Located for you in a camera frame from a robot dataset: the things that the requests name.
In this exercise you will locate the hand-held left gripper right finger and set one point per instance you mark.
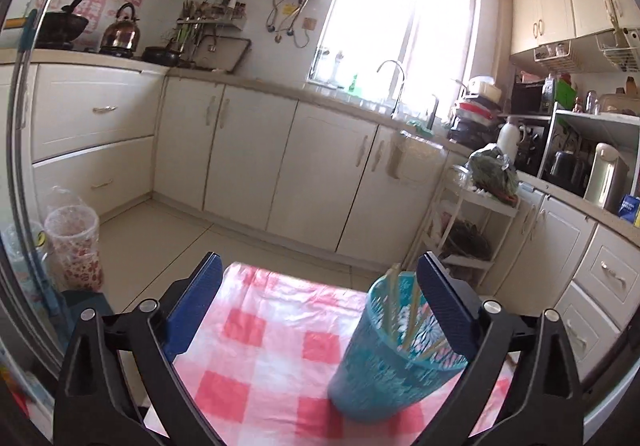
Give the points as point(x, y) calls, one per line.
point(450, 308)

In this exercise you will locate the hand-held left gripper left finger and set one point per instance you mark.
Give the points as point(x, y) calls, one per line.
point(192, 306)

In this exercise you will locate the bundle of wooden chopsticks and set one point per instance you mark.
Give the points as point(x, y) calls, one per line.
point(390, 306)

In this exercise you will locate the blue perforated plastic basket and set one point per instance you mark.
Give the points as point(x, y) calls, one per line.
point(370, 376)

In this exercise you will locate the dark bag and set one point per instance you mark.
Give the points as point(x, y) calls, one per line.
point(467, 241)

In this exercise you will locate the pink checked tablecloth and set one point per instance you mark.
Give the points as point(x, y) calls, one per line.
point(260, 341)

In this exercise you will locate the white trolley rack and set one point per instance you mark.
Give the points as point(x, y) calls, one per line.
point(435, 226)

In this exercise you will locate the teal flat box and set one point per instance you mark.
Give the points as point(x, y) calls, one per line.
point(87, 303)

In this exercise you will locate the floral waste bin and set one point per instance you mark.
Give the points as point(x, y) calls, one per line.
point(75, 251)

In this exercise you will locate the cream counter drawer unit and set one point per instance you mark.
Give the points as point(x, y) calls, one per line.
point(570, 246)

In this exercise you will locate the bag of green vegetables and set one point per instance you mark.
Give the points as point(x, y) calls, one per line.
point(492, 173)

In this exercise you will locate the white hanging cabinet bin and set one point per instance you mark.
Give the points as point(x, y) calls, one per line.
point(415, 158)

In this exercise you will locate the cream sink base cabinets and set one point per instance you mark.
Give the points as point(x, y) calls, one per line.
point(250, 155)

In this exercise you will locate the white thermos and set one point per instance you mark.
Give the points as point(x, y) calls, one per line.
point(509, 140)

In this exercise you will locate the black pot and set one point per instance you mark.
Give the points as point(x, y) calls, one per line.
point(565, 168)

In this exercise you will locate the black tap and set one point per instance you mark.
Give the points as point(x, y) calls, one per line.
point(433, 113)

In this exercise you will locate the stack of food containers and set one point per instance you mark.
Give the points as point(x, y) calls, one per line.
point(475, 110)

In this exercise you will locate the white electric thermo pot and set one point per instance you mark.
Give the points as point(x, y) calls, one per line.
point(605, 178)

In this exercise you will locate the blue packet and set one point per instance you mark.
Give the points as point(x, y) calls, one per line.
point(630, 211)

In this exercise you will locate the cream stove drawer unit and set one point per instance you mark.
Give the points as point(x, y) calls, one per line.
point(95, 110)

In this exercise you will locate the black microwave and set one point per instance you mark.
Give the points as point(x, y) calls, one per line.
point(530, 98)

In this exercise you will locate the glass sliding door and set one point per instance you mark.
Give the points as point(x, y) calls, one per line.
point(20, 150)

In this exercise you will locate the chrome arched faucet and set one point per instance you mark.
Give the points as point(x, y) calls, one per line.
point(400, 75)

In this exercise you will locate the white counter shelf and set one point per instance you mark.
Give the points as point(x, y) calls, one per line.
point(600, 118)

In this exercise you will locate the black frying pan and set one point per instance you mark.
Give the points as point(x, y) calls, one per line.
point(162, 56)

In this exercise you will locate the grey leaning tray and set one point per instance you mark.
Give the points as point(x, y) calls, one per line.
point(222, 55)

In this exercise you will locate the steel kettle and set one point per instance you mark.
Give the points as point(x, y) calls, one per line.
point(120, 33)

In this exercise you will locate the kitchen window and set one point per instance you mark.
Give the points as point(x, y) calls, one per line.
point(395, 20)

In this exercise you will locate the black wok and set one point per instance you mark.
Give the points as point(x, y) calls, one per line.
point(62, 25)

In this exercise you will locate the wall utensil rack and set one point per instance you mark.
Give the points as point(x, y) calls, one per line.
point(210, 15)

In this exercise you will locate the pink paper wall decorations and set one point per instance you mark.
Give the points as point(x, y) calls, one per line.
point(95, 0)

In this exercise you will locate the cream wall cabinets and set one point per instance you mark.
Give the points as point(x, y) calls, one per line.
point(570, 0)

